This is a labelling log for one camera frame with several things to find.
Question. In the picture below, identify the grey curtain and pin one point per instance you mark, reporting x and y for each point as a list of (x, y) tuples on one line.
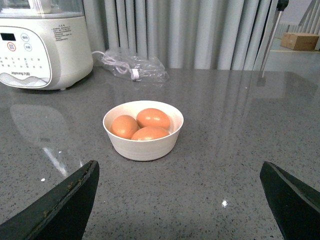
[(184, 34)]

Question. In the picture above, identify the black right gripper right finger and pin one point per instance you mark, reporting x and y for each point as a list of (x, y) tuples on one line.
[(294, 204)]

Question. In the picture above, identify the white round bowl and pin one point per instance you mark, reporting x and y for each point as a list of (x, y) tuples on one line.
[(145, 150)]

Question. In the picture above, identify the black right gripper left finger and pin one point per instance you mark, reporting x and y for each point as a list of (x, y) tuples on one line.
[(60, 214)]

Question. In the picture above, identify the brown egg in bowl back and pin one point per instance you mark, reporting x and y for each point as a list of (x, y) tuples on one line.
[(153, 117)]

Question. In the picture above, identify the cardboard box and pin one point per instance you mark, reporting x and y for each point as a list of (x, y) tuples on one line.
[(299, 41)]

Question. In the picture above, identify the white Joyoung kitchen appliance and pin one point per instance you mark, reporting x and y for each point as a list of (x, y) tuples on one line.
[(44, 44)]

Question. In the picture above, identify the brown egg in bowl left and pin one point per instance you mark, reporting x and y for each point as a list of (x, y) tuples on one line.
[(124, 126)]

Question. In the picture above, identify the brown egg in bowl front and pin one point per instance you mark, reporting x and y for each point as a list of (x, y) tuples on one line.
[(149, 133)]

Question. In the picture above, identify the metal tripod stand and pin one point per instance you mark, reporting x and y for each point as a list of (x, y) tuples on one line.
[(280, 7)]

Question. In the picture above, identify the brown egg in bowl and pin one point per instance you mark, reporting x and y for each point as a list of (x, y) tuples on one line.
[(149, 133), (153, 117), (124, 126)]

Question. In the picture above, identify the clear plastic bag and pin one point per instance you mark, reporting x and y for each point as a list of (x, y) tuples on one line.
[(130, 66)]

